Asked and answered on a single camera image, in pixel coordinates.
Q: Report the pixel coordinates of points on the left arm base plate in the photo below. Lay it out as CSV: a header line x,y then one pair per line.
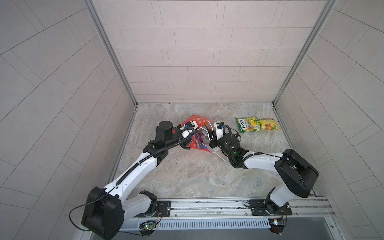
x,y
162,207

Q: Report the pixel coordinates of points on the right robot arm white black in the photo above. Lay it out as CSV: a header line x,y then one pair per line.
x,y
298,175

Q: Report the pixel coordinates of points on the left corner aluminium post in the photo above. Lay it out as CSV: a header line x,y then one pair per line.
x,y
107,44

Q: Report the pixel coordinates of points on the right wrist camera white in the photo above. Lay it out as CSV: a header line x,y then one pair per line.
x,y
219,129

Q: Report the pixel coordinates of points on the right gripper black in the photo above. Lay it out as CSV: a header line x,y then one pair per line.
x,y
212,144

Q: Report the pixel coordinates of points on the yellow snack packet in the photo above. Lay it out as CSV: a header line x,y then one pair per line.
x,y
268,125

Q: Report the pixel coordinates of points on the corner aluminium post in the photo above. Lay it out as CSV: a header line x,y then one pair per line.
x,y
107,44
324,15

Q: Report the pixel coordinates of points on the white perforated vent strip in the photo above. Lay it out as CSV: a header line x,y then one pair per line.
x,y
215,224

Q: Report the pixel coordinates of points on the right circuit board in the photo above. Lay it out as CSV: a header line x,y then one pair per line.
x,y
277,226

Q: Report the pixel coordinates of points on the right corner aluminium post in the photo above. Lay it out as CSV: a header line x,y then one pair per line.
x,y
324,15

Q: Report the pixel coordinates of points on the aluminium mounting rail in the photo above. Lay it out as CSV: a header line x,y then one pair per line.
x,y
234,208

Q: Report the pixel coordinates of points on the red paper gift bag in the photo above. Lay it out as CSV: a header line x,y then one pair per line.
x,y
204,134

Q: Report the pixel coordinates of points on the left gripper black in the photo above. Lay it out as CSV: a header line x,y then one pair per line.
x,y
186,142

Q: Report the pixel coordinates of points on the left green circuit board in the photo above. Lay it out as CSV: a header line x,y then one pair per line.
x,y
147,228

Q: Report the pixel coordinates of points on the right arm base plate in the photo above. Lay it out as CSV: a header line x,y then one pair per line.
x,y
267,208

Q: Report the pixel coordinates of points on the green Fox's candy packet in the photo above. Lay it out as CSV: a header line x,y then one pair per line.
x,y
248,124

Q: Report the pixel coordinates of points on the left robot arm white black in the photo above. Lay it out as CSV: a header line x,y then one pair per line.
x,y
109,207

